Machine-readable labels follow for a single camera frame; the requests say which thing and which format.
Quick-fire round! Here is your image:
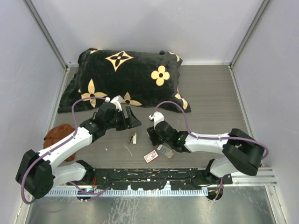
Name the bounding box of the staple box tray with staples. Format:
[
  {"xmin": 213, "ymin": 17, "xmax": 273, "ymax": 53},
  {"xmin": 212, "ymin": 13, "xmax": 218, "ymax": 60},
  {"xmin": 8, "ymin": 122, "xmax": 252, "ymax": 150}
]
[{"xmin": 157, "ymin": 145, "xmax": 174, "ymax": 159}]

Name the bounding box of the red white staple box sleeve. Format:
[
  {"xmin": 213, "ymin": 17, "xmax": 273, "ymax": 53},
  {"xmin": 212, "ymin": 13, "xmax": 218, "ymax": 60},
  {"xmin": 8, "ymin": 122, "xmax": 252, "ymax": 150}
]
[{"xmin": 143, "ymin": 150, "xmax": 159, "ymax": 163}]

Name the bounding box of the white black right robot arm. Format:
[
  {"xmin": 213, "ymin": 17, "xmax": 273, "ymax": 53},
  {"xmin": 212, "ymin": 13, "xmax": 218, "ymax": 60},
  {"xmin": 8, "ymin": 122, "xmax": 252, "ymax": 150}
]
[{"xmin": 147, "ymin": 121, "xmax": 265, "ymax": 180}]

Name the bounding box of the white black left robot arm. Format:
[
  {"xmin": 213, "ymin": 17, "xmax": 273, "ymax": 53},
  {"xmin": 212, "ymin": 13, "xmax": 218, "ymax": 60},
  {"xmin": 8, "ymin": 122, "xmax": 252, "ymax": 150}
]
[{"xmin": 15, "ymin": 102, "xmax": 141, "ymax": 199}]

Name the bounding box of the black floral pattern pillow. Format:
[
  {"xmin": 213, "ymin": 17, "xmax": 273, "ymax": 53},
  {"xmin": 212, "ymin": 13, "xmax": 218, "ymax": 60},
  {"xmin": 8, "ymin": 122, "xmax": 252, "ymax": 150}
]
[{"xmin": 57, "ymin": 48, "xmax": 191, "ymax": 113}]

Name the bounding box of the brown crumpled cloth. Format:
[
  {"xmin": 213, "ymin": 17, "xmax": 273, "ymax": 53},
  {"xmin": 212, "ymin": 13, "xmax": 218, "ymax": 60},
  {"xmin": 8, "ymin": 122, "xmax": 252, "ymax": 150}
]
[{"xmin": 43, "ymin": 124, "xmax": 75, "ymax": 148}]

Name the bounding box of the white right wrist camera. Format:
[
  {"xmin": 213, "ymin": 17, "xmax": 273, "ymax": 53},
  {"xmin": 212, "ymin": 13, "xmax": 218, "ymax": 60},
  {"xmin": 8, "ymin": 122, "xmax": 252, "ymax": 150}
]
[{"xmin": 149, "ymin": 111, "xmax": 164, "ymax": 127}]

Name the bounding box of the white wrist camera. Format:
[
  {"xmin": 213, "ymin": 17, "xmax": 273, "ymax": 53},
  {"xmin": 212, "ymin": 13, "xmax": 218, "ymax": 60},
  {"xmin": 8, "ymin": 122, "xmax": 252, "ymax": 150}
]
[
  {"xmin": 149, "ymin": 111, "xmax": 164, "ymax": 127},
  {"xmin": 110, "ymin": 95, "xmax": 123, "ymax": 112}
]

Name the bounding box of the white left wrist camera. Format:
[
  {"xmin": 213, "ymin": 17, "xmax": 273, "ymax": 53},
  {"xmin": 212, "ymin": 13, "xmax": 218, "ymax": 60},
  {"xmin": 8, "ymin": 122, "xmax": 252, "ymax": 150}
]
[{"xmin": 110, "ymin": 95, "xmax": 123, "ymax": 112}]

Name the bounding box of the white slotted cable duct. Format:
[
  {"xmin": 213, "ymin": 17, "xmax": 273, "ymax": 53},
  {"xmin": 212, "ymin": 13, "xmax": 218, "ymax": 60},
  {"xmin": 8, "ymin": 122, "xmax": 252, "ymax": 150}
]
[{"xmin": 46, "ymin": 187, "xmax": 208, "ymax": 197}]

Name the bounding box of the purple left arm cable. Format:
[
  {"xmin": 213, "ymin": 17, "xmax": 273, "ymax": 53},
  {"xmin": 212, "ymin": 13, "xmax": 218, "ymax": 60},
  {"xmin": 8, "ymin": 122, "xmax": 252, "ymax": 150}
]
[{"xmin": 21, "ymin": 97, "xmax": 110, "ymax": 205}]

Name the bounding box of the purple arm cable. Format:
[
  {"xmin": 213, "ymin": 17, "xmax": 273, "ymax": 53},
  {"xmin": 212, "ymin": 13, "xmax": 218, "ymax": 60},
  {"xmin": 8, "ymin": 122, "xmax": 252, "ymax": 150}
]
[
  {"xmin": 153, "ymin": 101, "xmax": 269, "ymax": 161},
  {"xmin": 21, "ymin": 97, "xmax": 110, "ymax": 205}
]

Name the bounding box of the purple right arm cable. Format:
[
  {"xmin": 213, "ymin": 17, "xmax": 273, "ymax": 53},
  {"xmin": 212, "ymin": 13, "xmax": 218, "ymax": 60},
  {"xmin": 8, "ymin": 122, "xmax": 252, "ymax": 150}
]
[{"xmin": 153, "ymin": 101, "xmax": 269, "ymax": 161}]

